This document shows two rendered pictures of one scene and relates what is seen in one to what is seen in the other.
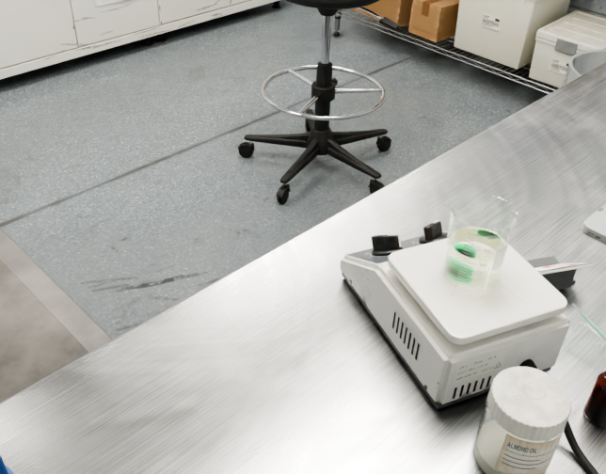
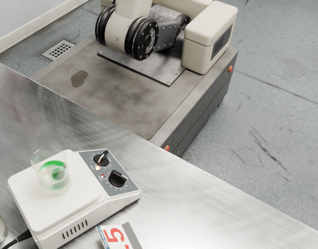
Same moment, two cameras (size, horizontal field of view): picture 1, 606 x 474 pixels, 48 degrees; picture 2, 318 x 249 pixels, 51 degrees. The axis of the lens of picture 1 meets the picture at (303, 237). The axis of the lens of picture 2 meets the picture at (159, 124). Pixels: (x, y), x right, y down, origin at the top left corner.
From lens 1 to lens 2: 0.73 m
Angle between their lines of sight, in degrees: 54
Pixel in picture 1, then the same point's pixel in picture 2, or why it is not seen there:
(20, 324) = (167, 100)
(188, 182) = not seen: outside the picture
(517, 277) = (55, 206)
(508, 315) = (23, 201)
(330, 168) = not seen: outside the picture
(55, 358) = (153, 117)
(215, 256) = (305, 174)
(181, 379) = (35, 115)
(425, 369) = not seen: hidden behind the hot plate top
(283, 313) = (77, 139)
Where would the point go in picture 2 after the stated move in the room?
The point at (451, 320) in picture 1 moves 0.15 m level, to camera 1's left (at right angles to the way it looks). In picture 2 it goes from (20, 176) to (24, 113)
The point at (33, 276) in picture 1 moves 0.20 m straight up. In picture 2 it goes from (196, 94) to (203, 55)
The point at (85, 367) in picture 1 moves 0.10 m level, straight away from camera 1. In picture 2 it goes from (40, 89) to (76, 75)
